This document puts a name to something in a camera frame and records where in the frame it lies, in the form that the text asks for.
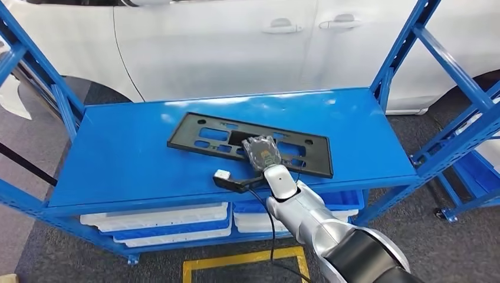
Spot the white car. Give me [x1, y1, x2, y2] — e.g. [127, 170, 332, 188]
[0, 0, 500, 116]

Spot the blue plastic bin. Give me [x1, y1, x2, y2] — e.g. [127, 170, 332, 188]
[233, 190, 365, 215]

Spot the blue metal shelf rack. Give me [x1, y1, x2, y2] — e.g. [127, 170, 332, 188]
[0, 0, 500, 266]

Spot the black camera cable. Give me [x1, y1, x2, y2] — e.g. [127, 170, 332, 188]
[248, 188, 313, 283]

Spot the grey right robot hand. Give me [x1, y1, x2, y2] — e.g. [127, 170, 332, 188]
[241, 134, 283, 173]

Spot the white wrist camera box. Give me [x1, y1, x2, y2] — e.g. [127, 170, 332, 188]
[213, 169, 234, 185]

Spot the white body panel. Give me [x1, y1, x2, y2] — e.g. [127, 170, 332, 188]
[0, 74, 33, 121]

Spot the black plastic frame part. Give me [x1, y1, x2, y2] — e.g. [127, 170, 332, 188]
[167, 112, 334, 179]

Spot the blue rack with casters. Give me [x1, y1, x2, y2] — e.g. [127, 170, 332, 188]
[433, 150, 500, 224]

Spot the white car door handle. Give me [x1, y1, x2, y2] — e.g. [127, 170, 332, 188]
[262, 18, 304, 35]
[318, 14, 362, 30]

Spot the black camera bracket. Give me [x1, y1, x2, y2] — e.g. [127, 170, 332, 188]
[212, 173, 268, 195]

